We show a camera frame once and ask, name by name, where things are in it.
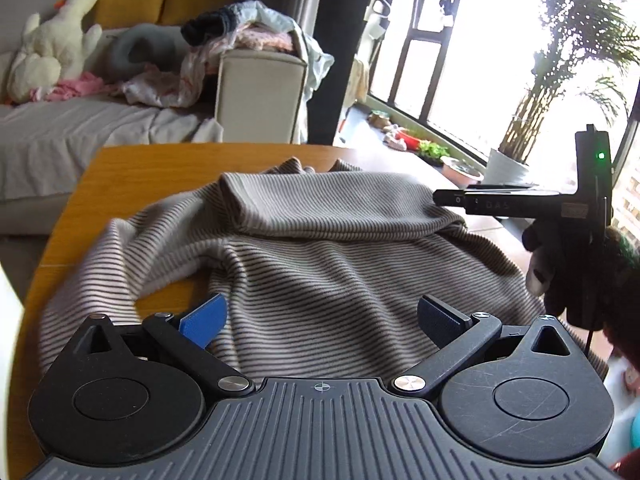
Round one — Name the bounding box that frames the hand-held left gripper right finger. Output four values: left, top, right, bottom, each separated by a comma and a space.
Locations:
391, 295, 587, 396

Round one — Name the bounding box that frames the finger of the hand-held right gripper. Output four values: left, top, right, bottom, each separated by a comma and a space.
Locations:
433, 187, 469, 209

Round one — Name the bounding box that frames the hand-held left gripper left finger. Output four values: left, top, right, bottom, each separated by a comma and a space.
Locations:
50, 292, 254, 397

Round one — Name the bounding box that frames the striped grey sweater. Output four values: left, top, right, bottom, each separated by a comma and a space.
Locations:
37, 157, 608, 381

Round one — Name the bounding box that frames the pile of mixed clothes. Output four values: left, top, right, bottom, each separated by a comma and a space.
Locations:
180, 0, 335, 111

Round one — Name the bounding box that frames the person's right hand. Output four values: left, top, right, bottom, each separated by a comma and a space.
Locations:
521, 219, 591, 318

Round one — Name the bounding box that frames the pink basin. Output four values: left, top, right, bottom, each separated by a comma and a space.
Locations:
441, 156, 485, 190

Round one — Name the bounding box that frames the tray of green plants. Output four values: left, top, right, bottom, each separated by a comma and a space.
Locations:
417, 141, 451, 166

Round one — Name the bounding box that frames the potted palm in white pot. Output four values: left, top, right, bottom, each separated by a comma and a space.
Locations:
484, 0, 640, 187

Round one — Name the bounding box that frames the beige hanging towel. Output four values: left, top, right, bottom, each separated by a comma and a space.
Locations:
351, 57, 372, 106

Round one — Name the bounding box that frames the white upright floor cleaner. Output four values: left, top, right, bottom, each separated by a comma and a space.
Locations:
337, 0, 393, 143

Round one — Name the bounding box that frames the dark curtain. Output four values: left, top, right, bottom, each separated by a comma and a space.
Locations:
312, 0, 381, 146

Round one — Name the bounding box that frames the grey sofa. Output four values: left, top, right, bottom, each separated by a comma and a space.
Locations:
0, 0, 308, 236

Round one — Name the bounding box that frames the crumpled floral cloth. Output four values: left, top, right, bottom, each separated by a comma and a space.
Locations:
120, 50, 221, 108

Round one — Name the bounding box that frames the pink cloth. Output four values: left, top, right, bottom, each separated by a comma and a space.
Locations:
30, 72, 113, 103

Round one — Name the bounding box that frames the grey neck pillow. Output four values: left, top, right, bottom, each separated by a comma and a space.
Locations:
107, 22, 191, 73

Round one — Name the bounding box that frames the white duck plush toy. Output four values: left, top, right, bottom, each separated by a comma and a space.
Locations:
7, 0, 103, 103

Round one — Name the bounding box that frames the yellow sofa cushion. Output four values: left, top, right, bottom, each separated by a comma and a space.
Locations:
92, 0, 168, 28
160, 0, 246, 26

